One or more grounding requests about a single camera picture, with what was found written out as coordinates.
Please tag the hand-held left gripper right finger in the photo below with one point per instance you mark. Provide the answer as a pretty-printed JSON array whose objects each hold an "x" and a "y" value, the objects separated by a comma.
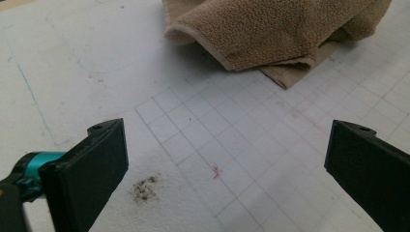
[{"x": 370, "y": 174}]

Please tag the brown towel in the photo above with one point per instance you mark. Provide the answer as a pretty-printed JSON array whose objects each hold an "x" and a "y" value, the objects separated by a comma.
[{"x": 267, "y": 32}]

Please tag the white grid mat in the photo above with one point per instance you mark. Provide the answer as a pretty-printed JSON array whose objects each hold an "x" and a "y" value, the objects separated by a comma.
[{"x": 225, "y": 129}]

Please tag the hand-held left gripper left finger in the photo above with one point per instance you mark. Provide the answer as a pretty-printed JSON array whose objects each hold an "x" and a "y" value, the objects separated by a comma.
[{"x": 87, "y": 174}]

